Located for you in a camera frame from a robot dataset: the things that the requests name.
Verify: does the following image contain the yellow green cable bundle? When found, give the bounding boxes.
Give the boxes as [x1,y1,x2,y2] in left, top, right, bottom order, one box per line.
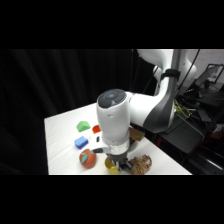
[173,99,198,120]

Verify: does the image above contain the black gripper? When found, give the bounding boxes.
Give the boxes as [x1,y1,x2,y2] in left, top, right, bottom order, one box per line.
[107,151,134,172]

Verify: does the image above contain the black robot stand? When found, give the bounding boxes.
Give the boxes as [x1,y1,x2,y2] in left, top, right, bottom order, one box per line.
[151,113,224,176]

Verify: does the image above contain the dark monitor screen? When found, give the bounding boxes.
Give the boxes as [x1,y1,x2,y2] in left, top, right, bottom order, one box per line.
[194,63,224,92]

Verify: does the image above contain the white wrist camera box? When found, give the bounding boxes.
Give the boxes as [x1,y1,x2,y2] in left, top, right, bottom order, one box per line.
[87,133,110,155]

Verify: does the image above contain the yellow plastic cup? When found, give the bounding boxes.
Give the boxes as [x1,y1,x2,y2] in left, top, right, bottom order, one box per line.
[103,156,121,176]

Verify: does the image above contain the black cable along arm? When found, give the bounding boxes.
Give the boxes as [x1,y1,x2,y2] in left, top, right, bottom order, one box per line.
[176,49,202,94]

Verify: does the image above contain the black curtain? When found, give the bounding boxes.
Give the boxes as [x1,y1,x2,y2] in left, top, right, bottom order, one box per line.
[0,49,158,176]

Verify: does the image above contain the orange plush fruit teal stem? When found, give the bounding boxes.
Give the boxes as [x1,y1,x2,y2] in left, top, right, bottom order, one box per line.
[78,148,98,169]

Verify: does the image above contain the green foam block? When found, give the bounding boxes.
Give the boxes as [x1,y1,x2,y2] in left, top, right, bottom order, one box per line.
[76,120,92,133]

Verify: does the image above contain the red block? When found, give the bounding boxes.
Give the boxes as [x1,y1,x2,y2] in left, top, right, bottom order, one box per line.
[91,124,102,135]

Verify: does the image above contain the blue block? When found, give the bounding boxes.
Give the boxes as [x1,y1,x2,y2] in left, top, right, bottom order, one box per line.
[73,135,90,150]

